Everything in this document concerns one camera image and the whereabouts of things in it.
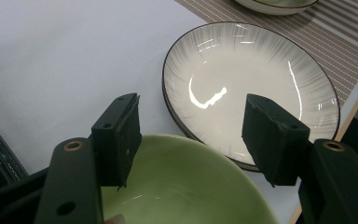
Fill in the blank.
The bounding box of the brown striped placemat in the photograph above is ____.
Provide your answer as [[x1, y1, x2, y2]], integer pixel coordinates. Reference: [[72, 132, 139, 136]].
[[175, 0, 358, 108]]

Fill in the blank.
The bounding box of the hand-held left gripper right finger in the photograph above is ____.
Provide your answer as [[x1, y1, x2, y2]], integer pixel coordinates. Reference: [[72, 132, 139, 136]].
[[241, 92, 311, 189]]

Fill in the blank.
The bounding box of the black wire basket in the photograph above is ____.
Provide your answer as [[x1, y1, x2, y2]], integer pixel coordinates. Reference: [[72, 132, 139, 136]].
[[0, 108, 30, 188]]

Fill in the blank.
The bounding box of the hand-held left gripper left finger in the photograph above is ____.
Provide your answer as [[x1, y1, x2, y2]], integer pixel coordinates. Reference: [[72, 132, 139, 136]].
[[90, 92, 143, 190]]

